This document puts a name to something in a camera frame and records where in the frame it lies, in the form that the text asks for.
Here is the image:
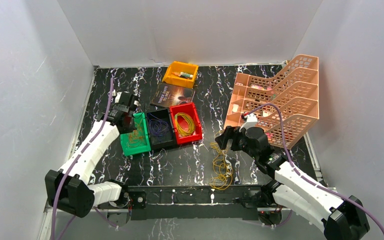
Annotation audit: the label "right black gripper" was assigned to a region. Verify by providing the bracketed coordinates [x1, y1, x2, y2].
[215, 125, 259, 160]

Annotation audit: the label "green plastic bin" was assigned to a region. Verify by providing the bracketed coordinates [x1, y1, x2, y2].
[120, 112, 151, 157]

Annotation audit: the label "black plastic bin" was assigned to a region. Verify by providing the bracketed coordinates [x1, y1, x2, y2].
[145, 108, 177, 151]

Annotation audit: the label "red plastic bin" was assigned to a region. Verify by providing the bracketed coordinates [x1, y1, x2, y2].
[169, 102, 203, 145]

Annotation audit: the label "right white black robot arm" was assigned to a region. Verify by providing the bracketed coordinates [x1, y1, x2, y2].
[215, 126, 370, 240]

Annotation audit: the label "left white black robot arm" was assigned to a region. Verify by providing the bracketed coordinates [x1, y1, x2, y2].
[44, 92, 139, 218]

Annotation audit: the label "dark paperback book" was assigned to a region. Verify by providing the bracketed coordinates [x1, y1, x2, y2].
[150, 82, 195, 108]

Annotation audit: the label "pink tiered file tray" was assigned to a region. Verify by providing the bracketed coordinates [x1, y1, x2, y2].
[224, 54, 320, 149]

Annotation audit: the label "orange plastic bin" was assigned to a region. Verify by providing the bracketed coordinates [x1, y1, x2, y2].
[162, 61, 199, 89]

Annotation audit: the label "marker in orange bin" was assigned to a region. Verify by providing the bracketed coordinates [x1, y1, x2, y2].
[172, 72, 194, 79]

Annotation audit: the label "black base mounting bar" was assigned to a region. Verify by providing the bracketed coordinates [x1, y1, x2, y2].
[129, 185, 271, 221]

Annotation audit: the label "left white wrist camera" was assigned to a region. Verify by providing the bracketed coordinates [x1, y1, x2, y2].
[111, 90, 123, 104]

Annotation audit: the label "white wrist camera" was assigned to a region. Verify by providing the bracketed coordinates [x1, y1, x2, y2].
[239, 113, 258, 131]
[111, 90, 123, 104]

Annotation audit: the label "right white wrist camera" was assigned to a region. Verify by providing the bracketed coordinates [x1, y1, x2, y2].
[239, 113, 258, 131]

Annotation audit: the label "yellow green coiled cable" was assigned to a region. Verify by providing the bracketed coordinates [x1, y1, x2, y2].
[173, 112, 197, 138]

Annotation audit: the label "aluminium frame rail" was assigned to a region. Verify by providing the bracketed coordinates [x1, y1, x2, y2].
[37, 132, 354, 240]

